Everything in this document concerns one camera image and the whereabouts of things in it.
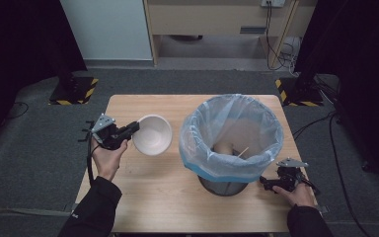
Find person's left hand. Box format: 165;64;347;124
91;139;129;182

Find trash bin with blue bag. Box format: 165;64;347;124
178;93;284;184

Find black power cable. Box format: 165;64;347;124
265;1;290;71

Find person's right hand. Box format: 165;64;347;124
271;182;317;208

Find wooden chopstick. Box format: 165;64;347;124
237;146;251;159

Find light wooden desk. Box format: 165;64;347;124
143;0;319;67

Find hand-held gripper cable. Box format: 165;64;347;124
86;137;97;186
303;177;322;196

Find white cable bundle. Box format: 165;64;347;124
280;37;303;68

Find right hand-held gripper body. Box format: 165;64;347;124
274;157;309;192

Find right hand-held gripper cable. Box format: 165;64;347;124
303;177;322;196

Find long black floor cable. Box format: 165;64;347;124
329;113;373;237

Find black cable bundle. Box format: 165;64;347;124
314;74;341;107

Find thin black floor cable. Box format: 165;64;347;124
8;101;30;119

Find dark curtain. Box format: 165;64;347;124
294;0;379;186
0;0;88;152

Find grey power socket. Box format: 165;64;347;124
261;0;286;8

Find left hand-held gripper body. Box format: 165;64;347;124
91;113;129;151

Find black mesh trash bin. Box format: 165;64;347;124
196;146;250;198

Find brown paper cup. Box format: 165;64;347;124
214;141;235;156

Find white disposable bowl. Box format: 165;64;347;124
131;114;174;157

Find black stand base yellow stripes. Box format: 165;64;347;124
48;76;100;107
274;77;324;108

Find left hand-held gripper cable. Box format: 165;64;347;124
86;137;97;186

